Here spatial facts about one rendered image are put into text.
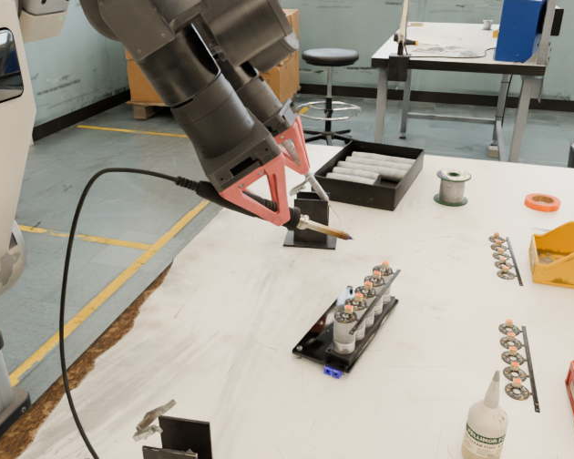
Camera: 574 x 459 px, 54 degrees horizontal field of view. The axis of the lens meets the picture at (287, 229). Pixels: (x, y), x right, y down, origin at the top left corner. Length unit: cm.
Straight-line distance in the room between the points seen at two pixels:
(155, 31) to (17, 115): 40
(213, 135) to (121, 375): 30
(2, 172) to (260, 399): 44
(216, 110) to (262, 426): 30
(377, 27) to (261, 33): 457
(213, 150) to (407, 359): 33
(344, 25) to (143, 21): 466
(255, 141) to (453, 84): 460
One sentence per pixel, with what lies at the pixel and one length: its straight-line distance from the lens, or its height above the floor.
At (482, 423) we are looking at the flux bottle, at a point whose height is 80.
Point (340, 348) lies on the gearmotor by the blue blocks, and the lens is 63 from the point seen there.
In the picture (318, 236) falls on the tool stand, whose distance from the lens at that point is 88.
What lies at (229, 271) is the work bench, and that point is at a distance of 82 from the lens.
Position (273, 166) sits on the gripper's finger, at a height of 99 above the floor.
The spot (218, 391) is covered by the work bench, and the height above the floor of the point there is 75.
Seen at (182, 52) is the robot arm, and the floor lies 109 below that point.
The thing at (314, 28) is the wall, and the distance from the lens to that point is 514.
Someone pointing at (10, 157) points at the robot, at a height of 93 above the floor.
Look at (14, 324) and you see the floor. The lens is 220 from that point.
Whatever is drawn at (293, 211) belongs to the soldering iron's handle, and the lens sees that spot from 56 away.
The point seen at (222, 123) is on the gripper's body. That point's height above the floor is 104.
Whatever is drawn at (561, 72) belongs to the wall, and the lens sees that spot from 508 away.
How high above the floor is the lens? 117
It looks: 26 degrees down
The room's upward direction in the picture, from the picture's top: straight up
